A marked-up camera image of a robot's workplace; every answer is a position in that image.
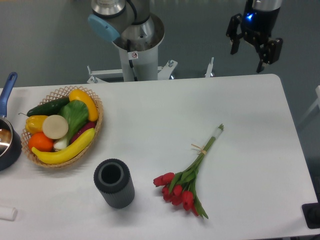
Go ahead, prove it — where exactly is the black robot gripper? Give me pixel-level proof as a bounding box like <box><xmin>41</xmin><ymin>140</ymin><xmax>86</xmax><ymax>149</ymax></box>
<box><xmin>226</xmin><ymin>0</ymin><xmax>284</xmax><ymax>73</ymax></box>

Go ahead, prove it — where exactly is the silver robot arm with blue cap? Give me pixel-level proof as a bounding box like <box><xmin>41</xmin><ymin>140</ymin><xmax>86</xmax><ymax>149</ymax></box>
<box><xmin>88</xmin><ymin>0</ymin><xmax>283</xmax><ymax>73</ymax></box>

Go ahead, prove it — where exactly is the red tulip bouquet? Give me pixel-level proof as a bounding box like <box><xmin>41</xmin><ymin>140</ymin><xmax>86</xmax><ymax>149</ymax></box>
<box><xmin>153</xmin><ymin>124</ymin><xmax>225</xmax><ymax>219</ymax></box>

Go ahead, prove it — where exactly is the black device at table corner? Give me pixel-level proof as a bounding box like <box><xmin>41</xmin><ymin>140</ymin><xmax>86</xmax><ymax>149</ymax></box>
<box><xmin>301</xmin><ymin>202</ymin><xmax>320</xmax><ymax>229</ymax></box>

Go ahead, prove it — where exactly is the purple eggplant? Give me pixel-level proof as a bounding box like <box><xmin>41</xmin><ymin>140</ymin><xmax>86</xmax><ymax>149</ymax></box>
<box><xmin>69</xmin><ymin>121</ymin><xmax>96</xmax><ymax>144</ymax></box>

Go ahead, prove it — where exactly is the yellow squash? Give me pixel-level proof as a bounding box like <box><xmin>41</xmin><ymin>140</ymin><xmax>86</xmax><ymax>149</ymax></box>
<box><xmin>69</xmin><ymin>89</ymin><xmax>99</xmax><ymax>122</ymax></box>

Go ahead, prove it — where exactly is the green bok choy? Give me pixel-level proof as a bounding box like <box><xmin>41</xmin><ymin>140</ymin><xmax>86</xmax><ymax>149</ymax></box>
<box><xmin>53</xmin><ymin>100</ymin><xmax>89</xmax><ymax>152</ymax></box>

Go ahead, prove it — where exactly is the dark grey ribbed vase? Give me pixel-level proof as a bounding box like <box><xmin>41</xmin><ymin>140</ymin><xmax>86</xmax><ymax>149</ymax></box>
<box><xmin>93</xmin><ymin>158</ymin><xmax>135</xmax><ymax>209</ymax></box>

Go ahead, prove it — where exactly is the woven wicker basket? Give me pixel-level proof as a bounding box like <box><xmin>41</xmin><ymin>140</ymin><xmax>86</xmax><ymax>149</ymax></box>
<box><xmin>20</xmin><ymin>85</ymin><xmax>104</xmax><ymax>168</ymax></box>

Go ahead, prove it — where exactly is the green cucumber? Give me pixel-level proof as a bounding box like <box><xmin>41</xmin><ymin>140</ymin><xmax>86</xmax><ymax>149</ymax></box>
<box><xmin>19</xmin><ymin>97</ymin><xmax>70</xmax><ymax>117</ymax></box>

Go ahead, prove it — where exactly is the beige round onion slice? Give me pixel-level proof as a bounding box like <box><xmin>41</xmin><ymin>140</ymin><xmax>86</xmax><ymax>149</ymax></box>
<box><xmin>42</xmin><ymin>115</ymin><xmax>69</xmax><ymax>140</ymax></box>

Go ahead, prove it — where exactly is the yellow bell pepper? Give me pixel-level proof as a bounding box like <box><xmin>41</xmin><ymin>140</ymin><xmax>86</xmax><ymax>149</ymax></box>
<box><xmin>25</xmin><ymin>115</ymin><xmax>48</xmax><ymax>135</ymax></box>

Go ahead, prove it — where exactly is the orange fruit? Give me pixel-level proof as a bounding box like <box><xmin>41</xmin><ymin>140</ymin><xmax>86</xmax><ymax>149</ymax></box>
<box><xmin>28</xmin><ymin>132</ymin><xmax>54</xmax><ymax>152</ymax></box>

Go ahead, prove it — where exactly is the yellow banana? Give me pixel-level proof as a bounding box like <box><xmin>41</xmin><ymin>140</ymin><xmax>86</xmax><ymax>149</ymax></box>
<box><xmin>31</xmin><ymin>128</ymin><xmax>96</xmax><ymax>165</ymax></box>

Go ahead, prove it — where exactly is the white cylinder object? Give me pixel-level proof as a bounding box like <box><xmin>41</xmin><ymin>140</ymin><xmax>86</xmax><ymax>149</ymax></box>
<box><xmin>0</xmin><ymin>205</ymin><xmax>18</xmax><ymax>222</ymax></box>

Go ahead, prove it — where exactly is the white furniture frame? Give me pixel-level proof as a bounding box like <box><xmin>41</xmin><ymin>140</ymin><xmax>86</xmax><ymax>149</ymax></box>
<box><xmin>297</xmin><ymin>85</ymin><xmax>320</xmax><ymax>128</ymax></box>

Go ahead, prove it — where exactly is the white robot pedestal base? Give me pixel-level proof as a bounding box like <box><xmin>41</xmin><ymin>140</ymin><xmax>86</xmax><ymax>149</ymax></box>
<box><xmin>86</xmin><ymin>37</ymin><xmax>216</xmax><ymax>84</ymax></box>

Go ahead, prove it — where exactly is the blue handled saucepan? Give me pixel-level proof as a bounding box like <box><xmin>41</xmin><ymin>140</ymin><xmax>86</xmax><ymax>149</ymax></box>
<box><xmin>0</xmin><ymin>72</ymin><xmax>22</xmax><ymax>171</ymax></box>

